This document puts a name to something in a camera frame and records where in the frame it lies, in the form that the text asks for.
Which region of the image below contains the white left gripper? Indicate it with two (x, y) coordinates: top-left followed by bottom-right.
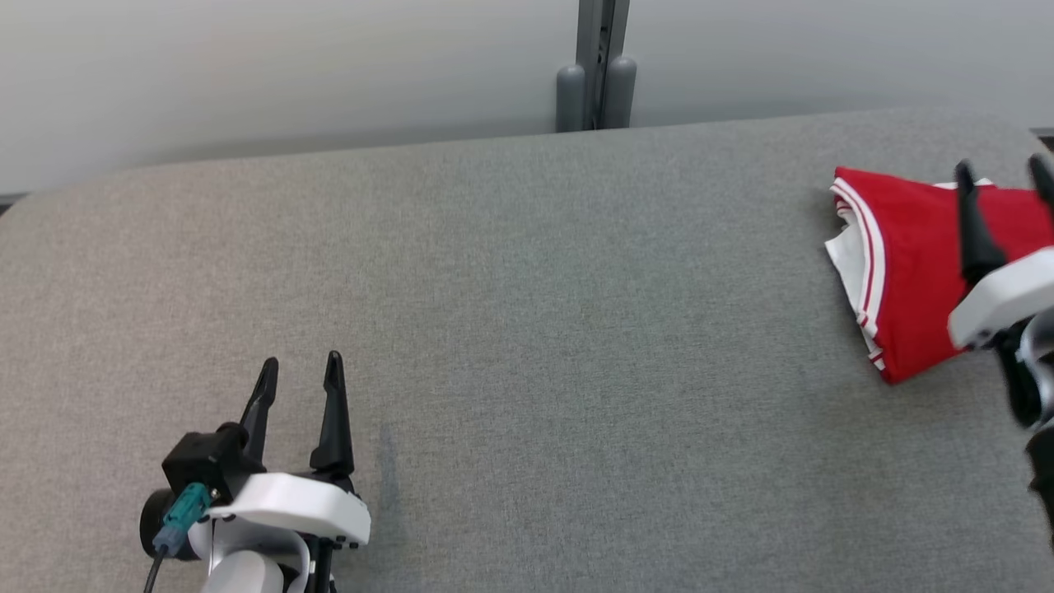
(138, 350), (372, 593)

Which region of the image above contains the grey cylindrical post foot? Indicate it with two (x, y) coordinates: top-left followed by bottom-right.
(605, 56), (638, 131)
(556, 64), (586, 134)

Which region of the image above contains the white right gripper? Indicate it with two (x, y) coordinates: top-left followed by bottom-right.
(947, 152), (1054, 430)

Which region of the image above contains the red basketball jersey number 23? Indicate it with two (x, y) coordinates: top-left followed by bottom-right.
(825, 166), (1054, 386)

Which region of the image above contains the teal left camera connector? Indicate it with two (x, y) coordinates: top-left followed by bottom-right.
(152, 483), (212, 558)

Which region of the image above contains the grey metal partition post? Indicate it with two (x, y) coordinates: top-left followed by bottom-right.
(576, 0), (632, 133)

